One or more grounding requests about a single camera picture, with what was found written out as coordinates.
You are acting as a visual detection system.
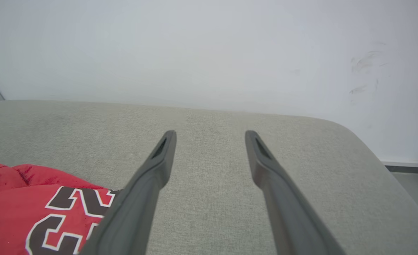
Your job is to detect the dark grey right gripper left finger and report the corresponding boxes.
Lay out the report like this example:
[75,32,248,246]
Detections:
[78,130,177,255]

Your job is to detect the red Bulls jersey white sleeves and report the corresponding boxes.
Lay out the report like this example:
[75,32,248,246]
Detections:
[0,163,122,255]

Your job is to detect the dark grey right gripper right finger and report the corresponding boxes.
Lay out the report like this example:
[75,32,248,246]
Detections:
[245,130,345,255]

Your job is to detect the grey baseboard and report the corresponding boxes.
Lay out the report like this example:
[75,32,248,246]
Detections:
[382,161,418,174]

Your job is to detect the grey fabric sofa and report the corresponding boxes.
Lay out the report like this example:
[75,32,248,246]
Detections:
[0,100,418,255]

